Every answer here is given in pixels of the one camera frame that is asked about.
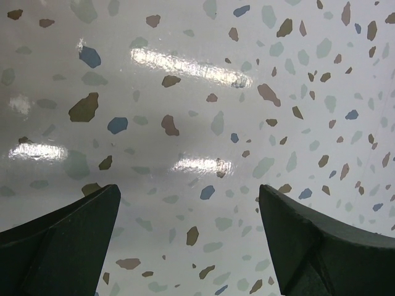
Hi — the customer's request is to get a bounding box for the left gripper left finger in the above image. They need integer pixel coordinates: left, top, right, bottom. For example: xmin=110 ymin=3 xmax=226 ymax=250
xmin=1 ymin=184 xmax=121 ymax=296

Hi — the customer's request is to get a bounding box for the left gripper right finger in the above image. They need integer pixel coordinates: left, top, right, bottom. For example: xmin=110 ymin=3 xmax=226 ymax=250
xmin=259 ymin=185 xmax=394 ymax=295

